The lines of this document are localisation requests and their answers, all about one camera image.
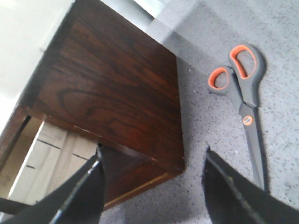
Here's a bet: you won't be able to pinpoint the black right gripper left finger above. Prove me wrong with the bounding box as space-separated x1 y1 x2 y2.
0 145 105 224

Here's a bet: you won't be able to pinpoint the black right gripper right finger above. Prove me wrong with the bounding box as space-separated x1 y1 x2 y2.
202 148 299 224

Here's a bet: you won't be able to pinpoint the grey orange handled scissors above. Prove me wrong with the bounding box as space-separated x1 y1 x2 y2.
207 43 269 190

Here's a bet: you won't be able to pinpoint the dark wooden drawer cabinet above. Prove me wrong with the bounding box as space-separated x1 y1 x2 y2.
0 0 185 210

